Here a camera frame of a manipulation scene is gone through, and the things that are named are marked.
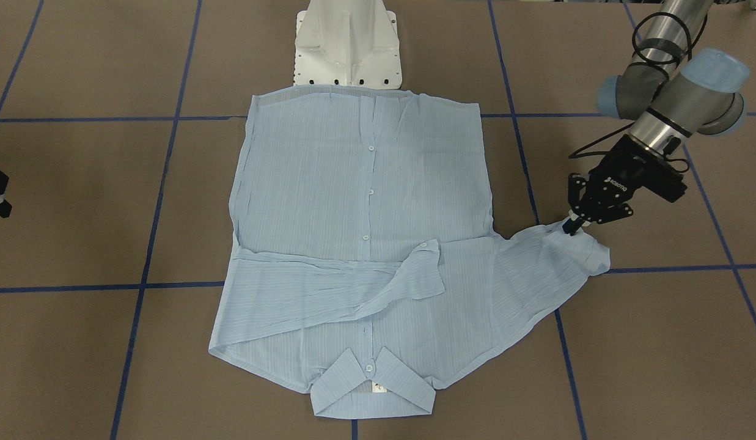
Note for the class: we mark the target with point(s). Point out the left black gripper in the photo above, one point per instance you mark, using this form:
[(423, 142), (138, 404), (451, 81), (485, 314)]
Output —
[(621, 174)]

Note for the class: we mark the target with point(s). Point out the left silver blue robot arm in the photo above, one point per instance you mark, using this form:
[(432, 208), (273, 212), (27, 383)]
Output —
[(667, 93)]

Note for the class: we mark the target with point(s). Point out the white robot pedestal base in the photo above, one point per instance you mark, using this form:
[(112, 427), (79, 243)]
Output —
[(348, 43)]

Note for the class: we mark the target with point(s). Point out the light blue button shirt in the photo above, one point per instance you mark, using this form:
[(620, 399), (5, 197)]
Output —
[(365, 270)]

